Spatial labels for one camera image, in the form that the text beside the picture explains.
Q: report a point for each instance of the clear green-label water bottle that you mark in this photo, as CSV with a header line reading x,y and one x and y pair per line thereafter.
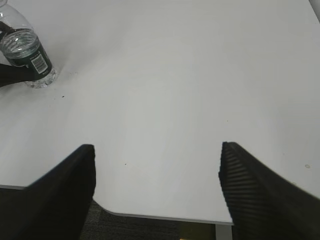
x,y
23,48

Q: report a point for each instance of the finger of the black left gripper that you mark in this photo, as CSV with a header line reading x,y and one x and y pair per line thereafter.
x,y
10,75
5,29

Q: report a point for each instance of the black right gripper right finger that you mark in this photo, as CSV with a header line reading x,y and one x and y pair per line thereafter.
x,y
261,203

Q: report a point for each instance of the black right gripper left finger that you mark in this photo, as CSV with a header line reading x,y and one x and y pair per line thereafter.
x,y
55,206

